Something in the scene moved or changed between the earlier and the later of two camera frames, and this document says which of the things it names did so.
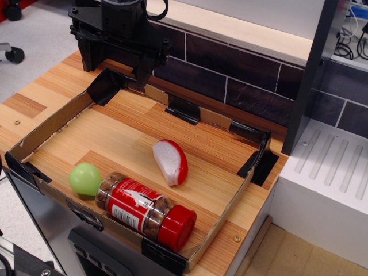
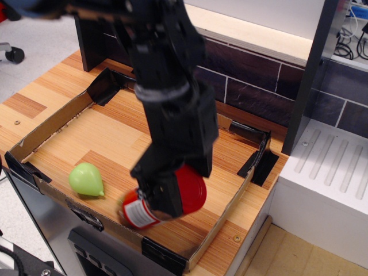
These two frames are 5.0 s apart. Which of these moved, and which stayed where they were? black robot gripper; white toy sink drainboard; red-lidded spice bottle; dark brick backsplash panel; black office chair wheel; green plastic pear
Moved: red-lidded spice bottle; black robot gripper
Stayed: black office chair wheel; dark brick backsplash panel; green plastic pear; white toy sink drainboard
